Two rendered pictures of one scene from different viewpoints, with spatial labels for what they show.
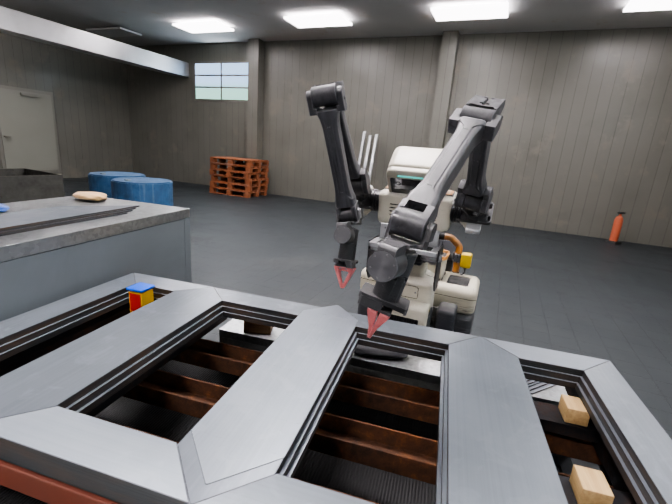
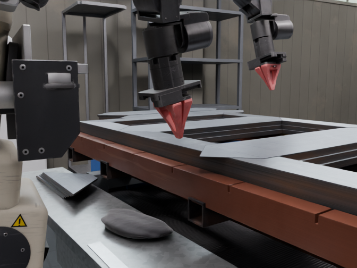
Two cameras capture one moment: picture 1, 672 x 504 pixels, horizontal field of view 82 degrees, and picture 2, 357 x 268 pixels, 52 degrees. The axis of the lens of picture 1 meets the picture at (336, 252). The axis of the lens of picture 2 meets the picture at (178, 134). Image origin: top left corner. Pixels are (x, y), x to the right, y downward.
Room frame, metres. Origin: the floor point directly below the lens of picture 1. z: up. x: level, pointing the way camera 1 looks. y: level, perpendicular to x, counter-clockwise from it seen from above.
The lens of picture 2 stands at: (1.77, 0.41, 1.01)
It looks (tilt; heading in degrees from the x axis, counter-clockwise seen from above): 8 degrees down; 220
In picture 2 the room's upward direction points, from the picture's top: straight up
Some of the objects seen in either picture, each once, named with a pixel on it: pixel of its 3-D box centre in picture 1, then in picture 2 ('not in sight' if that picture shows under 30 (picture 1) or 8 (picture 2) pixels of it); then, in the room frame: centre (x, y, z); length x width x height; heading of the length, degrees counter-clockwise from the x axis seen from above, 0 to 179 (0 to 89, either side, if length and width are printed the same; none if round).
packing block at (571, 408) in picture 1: (573, 410); not in sight; (0.81, -0.60, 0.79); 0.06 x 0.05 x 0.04; 165
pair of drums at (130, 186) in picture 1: (132, 215); not in sight; (4.27, 2.33, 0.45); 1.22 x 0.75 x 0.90; 64
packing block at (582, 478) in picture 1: (590, 488); not in sight; (0.58, -0.50, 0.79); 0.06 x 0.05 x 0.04; 165
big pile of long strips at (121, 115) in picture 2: not in sight; (176, 117); (0.29, -0.84, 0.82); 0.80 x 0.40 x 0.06; 165
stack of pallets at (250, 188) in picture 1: (239, 176); not in sight; (10.04, 2.63, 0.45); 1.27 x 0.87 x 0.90; 68
